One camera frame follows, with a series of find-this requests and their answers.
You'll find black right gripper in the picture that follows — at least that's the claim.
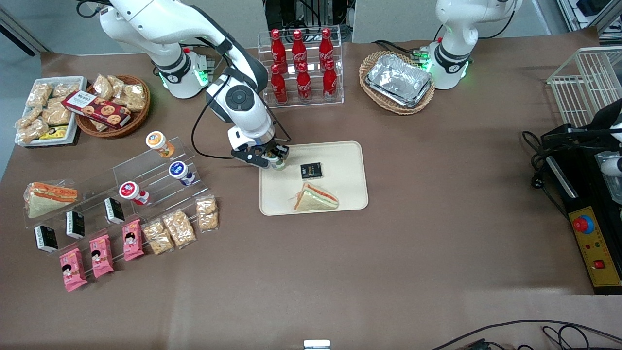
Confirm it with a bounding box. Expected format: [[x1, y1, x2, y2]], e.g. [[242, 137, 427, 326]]
[[231, 144, 291, 170]]

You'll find beige rectangular tray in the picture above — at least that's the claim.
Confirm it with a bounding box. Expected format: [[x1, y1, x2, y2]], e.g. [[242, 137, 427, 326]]
[[259, 141, 369, 216]]

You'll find blue gum bottle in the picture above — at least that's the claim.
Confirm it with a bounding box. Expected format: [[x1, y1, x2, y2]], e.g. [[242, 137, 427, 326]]
[[168, 161, 196, 187]]

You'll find orange gum bottle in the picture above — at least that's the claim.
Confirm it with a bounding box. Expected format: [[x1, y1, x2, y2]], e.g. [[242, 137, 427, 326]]
[[146, 131, 175, 159]]

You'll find red gum bottle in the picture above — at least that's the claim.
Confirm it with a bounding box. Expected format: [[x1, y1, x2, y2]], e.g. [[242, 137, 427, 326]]
[[119, 181, 150, 206]]

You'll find wrapped triangle sandwich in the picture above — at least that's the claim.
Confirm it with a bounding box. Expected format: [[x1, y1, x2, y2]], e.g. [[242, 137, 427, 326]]
[[24, 182, 78, 219], [293, 182, 339, 213]]

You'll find red cola bottle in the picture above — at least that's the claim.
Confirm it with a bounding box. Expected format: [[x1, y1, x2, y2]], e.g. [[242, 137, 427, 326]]
[[323, 59, 338, 101], [292, 29, 308, 72], [270, 28, 287, 73], [296, 62, 312, 103], [318, 28, 335, 71], [270, 63, 288, 105]]

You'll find clear plastic container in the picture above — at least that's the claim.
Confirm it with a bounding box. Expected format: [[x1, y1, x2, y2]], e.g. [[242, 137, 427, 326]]
[[595, 151, 622, 205]]

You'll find clear acrylic bottle rack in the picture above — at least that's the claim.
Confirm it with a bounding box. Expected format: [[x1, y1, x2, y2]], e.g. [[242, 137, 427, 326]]
[[258, 25, 344, 109]]

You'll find clear acrylic stepped stand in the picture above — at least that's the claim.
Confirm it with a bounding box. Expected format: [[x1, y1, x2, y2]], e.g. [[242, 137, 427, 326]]
[[100, 137, 210, 219], [22, 180, 132, 253]]

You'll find oval wicker basket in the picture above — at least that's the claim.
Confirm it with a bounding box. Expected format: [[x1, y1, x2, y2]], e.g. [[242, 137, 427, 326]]
[[359, 51, 436, 116]]

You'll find aluminium foil container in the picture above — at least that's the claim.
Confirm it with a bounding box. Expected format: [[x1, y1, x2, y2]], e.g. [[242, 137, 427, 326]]
[[365, 53, 433, 108]]

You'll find black equipment rack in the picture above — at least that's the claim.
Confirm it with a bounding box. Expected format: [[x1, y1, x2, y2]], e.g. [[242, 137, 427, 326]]
[[264, 0, 354, 43]]

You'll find round wicker basket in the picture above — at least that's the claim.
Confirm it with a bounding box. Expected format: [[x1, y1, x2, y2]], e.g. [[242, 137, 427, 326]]
[[75, 74, 151, 139]]

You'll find pink snack pack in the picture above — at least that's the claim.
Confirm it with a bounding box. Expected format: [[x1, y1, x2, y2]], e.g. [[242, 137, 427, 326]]
[[89, 234, 114, 279], [59, 248, 88, 292], [122, 219, 145, 262]]

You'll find red cookie box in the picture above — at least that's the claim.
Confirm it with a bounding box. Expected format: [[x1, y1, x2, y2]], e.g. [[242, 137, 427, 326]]
[[62, 90, 132, 129]]

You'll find white rectangular dish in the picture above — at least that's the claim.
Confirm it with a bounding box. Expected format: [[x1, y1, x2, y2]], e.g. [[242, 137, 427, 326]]
[[15, 76, 88, 147]]

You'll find yellow snack packet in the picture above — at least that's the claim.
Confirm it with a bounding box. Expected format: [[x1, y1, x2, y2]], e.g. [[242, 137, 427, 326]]
[[39, 125, 69, 140]]

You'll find black power cable with plug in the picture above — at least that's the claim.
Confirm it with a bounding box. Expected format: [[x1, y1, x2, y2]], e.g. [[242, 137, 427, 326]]
[[521, 130, 570, 219]]

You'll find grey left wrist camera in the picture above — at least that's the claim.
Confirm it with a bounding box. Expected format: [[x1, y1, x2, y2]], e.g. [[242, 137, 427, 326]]
[[600, 155, 622, 178]]

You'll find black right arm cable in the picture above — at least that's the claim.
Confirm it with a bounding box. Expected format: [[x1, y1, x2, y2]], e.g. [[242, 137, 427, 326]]
[[191, 73, 292, 161]]

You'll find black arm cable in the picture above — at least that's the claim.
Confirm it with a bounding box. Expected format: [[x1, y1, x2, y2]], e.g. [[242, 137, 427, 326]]
[[191, 73, 292, 161], [435, 9, 517, 42]]

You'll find white wire basket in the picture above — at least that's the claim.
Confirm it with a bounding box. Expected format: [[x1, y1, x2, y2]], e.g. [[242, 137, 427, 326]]
[[547, 47, 622, 128]]

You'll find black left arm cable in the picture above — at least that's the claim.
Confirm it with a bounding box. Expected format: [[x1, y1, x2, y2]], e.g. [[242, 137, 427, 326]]
[[435, 9, 517, 42]]

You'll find aluminium frame shelf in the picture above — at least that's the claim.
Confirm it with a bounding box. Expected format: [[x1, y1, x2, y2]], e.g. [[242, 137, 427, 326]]
[[556, 0, 622, 35]]

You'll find black base cable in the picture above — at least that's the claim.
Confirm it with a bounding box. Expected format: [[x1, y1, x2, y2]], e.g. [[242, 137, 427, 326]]
[[372, 40, 431, 61]]

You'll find long black cable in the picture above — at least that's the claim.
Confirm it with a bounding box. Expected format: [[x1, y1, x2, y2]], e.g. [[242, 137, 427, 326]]
[[430, 319, 622, 350]]

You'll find looped black cable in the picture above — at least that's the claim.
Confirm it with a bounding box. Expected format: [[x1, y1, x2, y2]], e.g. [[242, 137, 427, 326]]
[[542, 325, 591, 350]]

